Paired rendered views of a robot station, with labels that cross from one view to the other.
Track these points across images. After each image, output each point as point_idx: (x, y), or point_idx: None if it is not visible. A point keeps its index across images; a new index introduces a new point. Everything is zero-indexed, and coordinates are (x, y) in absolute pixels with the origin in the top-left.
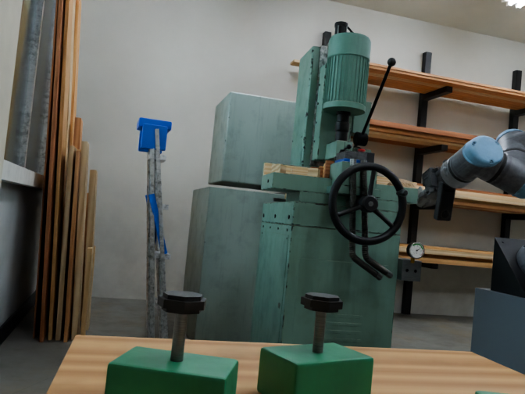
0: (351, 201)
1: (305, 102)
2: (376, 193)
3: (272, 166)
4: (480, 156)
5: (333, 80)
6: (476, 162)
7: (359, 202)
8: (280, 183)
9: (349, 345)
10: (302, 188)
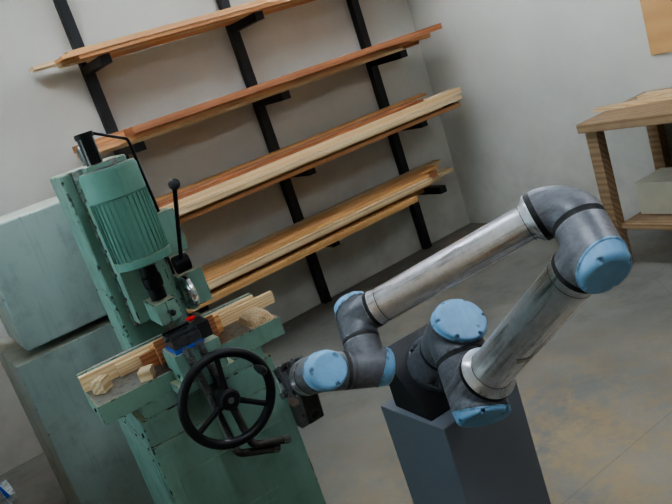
0: (207, 397)
1: (89, 251)
2: (232, 367)
3: (90, 385)
4: (324, 385)
5: (111, 237)
6: (323, 390)
7: (217, 402)
8: (113, 414)
9: None
10: (143, 403)
